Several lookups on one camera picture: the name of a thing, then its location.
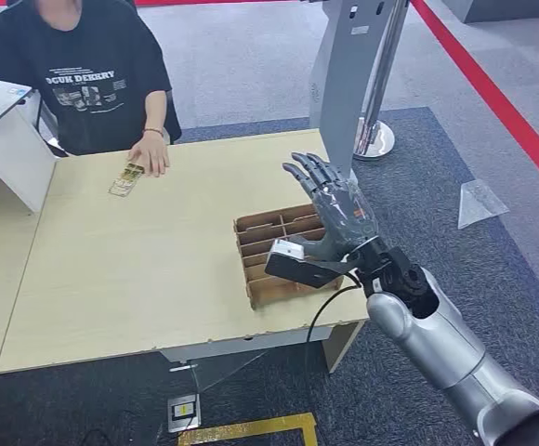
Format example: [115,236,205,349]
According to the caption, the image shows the pale wrist camera, black bracket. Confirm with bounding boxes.
[264,238,359,291]

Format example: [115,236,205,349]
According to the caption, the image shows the wooden slotted card organizer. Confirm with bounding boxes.
[233,203,344,311]

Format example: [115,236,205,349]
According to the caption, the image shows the person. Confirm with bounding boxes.
[0,0,183,179]

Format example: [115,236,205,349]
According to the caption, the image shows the person's left hand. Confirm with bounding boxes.
[127,130,171,178]

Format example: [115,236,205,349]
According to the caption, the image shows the white laptop stand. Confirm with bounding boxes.
[0,105,58,230]

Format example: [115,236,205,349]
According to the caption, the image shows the grey kiosk column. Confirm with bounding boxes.
[308,0,410,189]

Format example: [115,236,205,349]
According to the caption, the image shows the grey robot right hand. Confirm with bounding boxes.
[282,151,381,265]

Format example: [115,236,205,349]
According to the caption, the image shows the grey platform base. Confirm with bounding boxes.
[442,0,539,24]

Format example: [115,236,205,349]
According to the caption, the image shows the dark blue carpet mat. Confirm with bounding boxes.
[0,107,539,446]

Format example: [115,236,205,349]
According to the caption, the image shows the clear plastic sheet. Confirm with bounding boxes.
[457,178,511,230]

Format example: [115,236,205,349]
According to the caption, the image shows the metal floor socket box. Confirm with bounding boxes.
[166,393,202,435]

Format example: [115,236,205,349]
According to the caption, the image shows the red barrier belt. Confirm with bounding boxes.
[411,0,539,202]

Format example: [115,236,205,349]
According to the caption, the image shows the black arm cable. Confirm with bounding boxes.
[303,270,362,395]

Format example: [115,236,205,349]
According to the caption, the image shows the chrome stanchion post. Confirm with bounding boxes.
[353,0,410,162]

